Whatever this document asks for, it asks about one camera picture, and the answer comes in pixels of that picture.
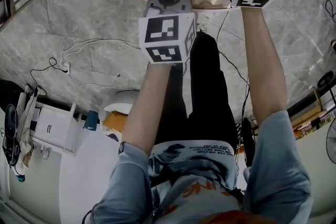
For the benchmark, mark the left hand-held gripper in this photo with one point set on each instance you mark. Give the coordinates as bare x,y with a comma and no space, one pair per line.
162,34

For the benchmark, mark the orange cardboard box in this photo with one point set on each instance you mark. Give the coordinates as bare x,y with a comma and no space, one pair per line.
115,120

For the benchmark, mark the person's black trousers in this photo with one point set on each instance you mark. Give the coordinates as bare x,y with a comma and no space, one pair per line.
207,91

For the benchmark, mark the person's left forearm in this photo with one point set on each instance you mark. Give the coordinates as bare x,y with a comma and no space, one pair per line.
149,107

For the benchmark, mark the person's right forearm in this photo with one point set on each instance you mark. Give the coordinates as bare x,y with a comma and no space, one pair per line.
265,65

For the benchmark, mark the white drawer cabinet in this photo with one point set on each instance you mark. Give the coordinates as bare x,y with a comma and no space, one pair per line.
56,127

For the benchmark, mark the black floor fan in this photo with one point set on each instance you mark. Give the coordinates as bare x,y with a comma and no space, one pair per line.
332,141

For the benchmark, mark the blue bottle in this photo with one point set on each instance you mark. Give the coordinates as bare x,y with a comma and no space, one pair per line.
91,120

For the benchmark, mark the light blue printed t-shirt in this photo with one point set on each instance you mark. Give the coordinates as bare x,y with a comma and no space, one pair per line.
275,170

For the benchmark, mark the small white power strip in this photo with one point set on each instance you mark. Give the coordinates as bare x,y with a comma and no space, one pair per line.
66,66

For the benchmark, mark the black headphones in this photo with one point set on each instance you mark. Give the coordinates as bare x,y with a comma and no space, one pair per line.
11,123

